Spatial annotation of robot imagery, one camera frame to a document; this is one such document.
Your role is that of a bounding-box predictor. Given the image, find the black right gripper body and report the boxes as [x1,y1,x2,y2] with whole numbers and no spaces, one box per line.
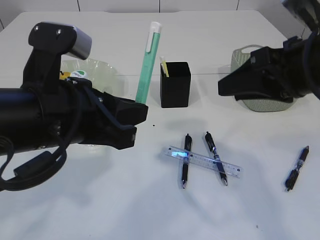
[249,36,315,103]

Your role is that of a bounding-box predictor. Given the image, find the black square pen holder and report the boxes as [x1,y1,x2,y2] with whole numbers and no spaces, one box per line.
[159,61,192,108]

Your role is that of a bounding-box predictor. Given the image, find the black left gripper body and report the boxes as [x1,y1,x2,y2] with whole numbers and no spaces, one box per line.
[37,82,120,148]

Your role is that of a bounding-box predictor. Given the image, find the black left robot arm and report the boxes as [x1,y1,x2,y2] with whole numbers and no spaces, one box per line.
[0,82,148,153]

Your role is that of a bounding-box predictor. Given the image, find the clear plastic water bottle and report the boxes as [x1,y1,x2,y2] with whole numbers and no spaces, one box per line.
[70,70,88,79]

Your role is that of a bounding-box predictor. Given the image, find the mint green utility knife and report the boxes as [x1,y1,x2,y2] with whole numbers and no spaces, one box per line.
[135,21,162,104]

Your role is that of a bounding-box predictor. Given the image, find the green wavy glass plate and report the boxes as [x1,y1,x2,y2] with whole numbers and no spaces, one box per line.
[61,58,121,95]

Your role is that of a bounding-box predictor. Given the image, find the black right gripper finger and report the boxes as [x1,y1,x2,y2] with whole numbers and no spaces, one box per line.
[218,60,282,101]

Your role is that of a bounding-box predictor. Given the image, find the black pen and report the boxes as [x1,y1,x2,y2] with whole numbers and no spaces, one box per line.
[204,131,228,186]
[284,145,310,192]
[181,134,192,189]

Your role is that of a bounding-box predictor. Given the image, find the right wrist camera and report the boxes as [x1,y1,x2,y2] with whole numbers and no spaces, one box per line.
[281,0,320,32]

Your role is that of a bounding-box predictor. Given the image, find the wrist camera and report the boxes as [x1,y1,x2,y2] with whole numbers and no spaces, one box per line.
[281,0,320,32]
[28,21,92,60]

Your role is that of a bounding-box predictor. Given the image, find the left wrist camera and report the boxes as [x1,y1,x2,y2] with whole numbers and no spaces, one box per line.
[28,21,92,60]

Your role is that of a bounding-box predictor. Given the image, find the yellow utility knife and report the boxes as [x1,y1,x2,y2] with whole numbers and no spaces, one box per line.
[159,56,169,78]

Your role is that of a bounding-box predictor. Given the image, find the clear plastic ruler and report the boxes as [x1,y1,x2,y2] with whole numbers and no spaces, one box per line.
[162,145,243,178]

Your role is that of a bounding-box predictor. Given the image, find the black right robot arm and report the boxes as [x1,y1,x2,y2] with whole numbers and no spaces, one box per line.
[217,31,320,103]

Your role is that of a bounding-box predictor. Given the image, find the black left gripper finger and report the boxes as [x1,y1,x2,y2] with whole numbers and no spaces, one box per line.
[116,97,149,126]
[109,125,137,150]

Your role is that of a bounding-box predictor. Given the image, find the yellow pear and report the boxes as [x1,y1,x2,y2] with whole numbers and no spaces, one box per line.
[59,71,71,80]

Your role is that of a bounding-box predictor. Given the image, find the green woven plastic basket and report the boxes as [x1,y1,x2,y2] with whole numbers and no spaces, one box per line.
[230,44,297,113]

